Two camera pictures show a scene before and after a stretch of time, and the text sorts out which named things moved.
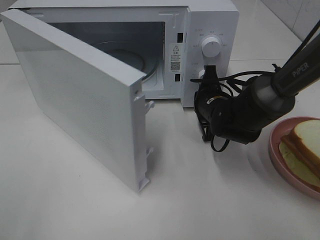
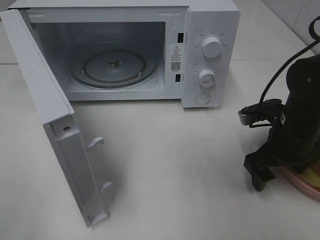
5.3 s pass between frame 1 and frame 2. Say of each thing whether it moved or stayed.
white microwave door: moved
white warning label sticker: stayed
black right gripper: moved
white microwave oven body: stayed
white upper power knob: stayed
